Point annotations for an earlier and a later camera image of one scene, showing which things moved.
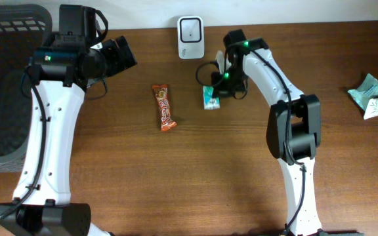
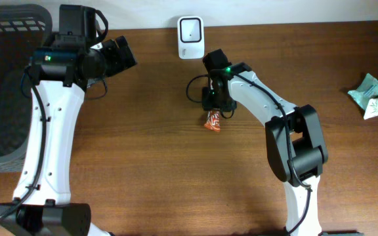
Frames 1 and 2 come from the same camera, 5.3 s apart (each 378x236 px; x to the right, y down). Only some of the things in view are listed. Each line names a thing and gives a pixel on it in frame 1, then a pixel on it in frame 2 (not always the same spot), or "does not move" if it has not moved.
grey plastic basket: [9, 35] does not move
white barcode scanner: [190, 33] does not move
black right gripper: [222, 90] to [207, 102]
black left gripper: [118, 61] does not move
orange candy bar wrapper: [167, 121] to [212, 120]
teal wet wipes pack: [369, 88] does not move
